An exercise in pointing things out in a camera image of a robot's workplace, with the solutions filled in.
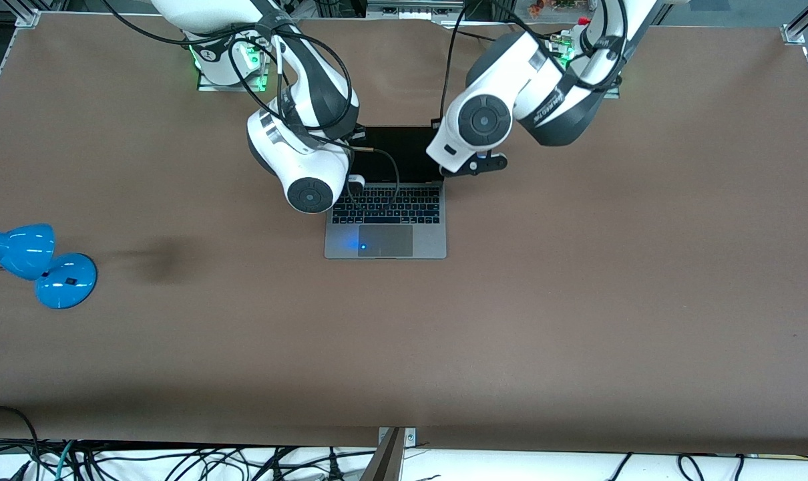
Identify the grey laptop with black keyboard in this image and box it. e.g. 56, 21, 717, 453
324, 126, 447, 260

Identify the blue desk lamp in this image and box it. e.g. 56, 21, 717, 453
0, 224, 98, 310

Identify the black looped floor cable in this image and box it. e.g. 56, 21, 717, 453
0, 405, 42, 481

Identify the aluminium frame corner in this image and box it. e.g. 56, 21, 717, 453
3, 0, 41, 27
781, 0, 808, 46

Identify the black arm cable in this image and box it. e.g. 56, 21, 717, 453
324, 136, 401, 209
437, 0, 471, 131

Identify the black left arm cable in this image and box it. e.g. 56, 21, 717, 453
437, 0, 471, 131

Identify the metal bracket with screws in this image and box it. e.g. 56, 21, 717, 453
361, 428, 417, 481

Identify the black left camera mount plate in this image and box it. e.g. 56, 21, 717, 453
439, 151, 510, 178

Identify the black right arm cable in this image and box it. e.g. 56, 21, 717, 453
324, 136, 401, 209

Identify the brown table cover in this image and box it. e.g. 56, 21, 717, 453
0, 12, 808, 456

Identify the teal floor cable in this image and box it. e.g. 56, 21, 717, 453
53, 440, 79, 481

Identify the grey power strip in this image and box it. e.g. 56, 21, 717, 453
366, 0, 466, 21

